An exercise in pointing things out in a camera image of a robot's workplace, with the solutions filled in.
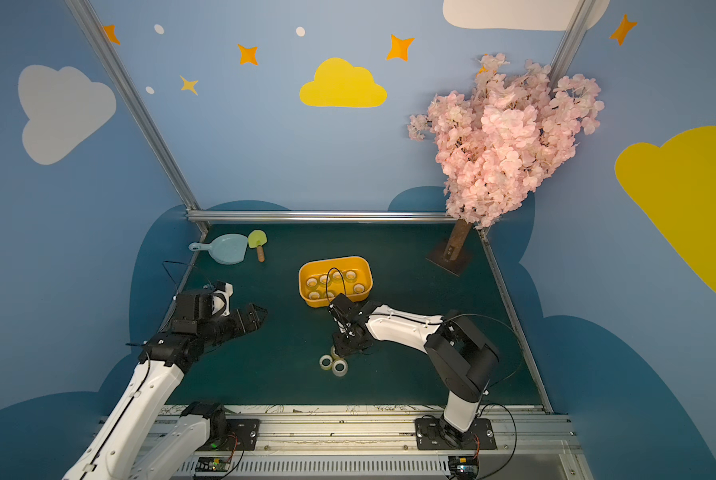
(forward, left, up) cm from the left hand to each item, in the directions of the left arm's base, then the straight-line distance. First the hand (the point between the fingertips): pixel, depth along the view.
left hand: (255, 313), depth 79 cm
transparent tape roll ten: (+18, -28, -15) cm, 36 cm away
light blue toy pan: (+36, +25, -17) cm, 47 cm away
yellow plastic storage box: (+25, -17, -12) cm, 32 cm away
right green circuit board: (-31, -56, -18) cm, 66 cm away
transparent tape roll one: (+20, -11, -14) cm, 27 cm away
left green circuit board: (-32, +7, -17) cm, 37 cm away
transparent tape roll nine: (-9, -23, -16) cm, 29 cm away
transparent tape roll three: (+23, -20, -16) cm, 34 cm away
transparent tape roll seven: (-5, -21, -15) cm, 26 cm away
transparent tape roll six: (+15, -18, -14) cm, 28 cm away
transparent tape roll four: (+22, -25, -13) cm, 35 cm away
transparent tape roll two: (+21, -15, -15) cm, 31 cm away
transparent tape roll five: (+15, -13, -14) cm, 24 cm away
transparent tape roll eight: (-8, -19, -15) cm, 25 cm away
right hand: (-3, -24, -14) cm, 28 cm away
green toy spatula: (+41, +14, -17) cm, 47 cm away
